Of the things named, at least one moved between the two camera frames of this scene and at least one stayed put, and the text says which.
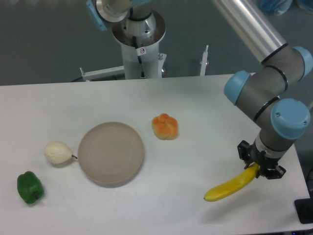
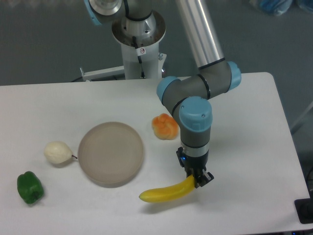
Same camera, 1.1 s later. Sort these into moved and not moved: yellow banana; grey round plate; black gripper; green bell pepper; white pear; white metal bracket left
Moved: yellow banana; black gripper
Not moved: white metal bracket left; white pear; green bell pepper; grey round plate
